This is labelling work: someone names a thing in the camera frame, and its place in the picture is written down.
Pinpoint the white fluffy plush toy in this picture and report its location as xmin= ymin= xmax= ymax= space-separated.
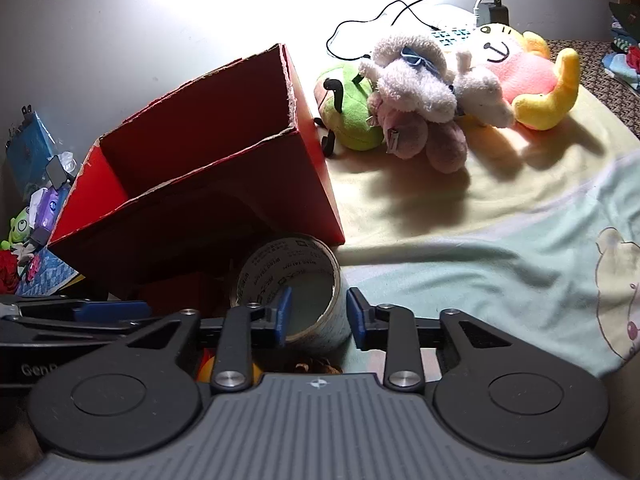
xmin=357 ymin=30 xmax=459 ymax=125

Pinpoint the small green toy figure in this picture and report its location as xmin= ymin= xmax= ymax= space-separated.
xmin=1 ymin=209 xmax=35 ymax=252

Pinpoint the brown patterned sheet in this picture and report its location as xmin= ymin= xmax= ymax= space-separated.
xmin=544 ymin=39 xmax=640 ymax=142

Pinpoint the blue white patterned cloth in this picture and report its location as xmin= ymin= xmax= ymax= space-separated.
xmin=15 ymin=246 xmax=85 ymax=297

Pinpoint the purple tissue packet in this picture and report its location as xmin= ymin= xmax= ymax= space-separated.
xmin=29 ymin=187 xmax=72 ymax=232

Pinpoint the pink plush toy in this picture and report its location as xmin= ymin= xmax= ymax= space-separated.
xmin=367 ymin=104 xmax=469 ymax=174

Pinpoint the red cardboard box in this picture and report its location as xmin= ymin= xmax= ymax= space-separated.
xmin=46 ymin=43 xmax=347 ymax=306

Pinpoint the red cloth item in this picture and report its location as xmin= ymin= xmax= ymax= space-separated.
xmin=0 ymin=249 xmax=24 ymax=295

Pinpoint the small white plush toy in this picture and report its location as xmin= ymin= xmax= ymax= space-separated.
xmin=452 ymin=49 xmax=516 ymax=129

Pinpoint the white printed tape roll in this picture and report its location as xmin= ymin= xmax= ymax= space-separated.
xmin=229 ymin=234 xmax=353 ymax=352

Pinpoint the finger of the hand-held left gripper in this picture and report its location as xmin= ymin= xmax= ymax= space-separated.
xmin=0 ymin=317 xmax=151 ymax=345
xmin=0 ymin=296 xmax=152 ymax=323

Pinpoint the orange round object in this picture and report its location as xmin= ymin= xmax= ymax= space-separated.
xmin=197 ymin=354 xmax=264 ymax=386

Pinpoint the white power strip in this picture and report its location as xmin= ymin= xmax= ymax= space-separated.
xmin=429 ymin=4 xmax=480 ymax=50

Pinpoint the brown fuzzy object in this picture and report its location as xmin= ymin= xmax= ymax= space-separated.
xmin=292 ymin=357 xmax=344 ymax=375

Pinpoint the bear-print blanket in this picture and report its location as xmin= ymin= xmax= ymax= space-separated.
xmin=320 ymin=25 xmax=640 ymax=378

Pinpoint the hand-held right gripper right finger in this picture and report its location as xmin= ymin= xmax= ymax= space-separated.
xmin=346 ymin=287 xmax=511 ymax=394

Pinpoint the pink yellow tiger plush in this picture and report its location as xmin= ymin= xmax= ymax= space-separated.
xmin=469 ymin=22 xmax=582 ymax=132

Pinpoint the pile of clothes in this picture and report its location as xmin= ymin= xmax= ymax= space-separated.
xmin=602 ymin=2 xmax=640 ymax=82

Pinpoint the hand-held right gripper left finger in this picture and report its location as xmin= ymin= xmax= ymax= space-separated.
xmin=125 ymin=287 xmax=293 ymax=394

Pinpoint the green plush toy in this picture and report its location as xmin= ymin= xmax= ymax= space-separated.
xmin=313 ymin=59 xmax=387 ymax=159

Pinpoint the black charger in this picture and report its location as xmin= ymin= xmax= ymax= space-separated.
xmin=477 ymin=0 xmax=511 ymax=27

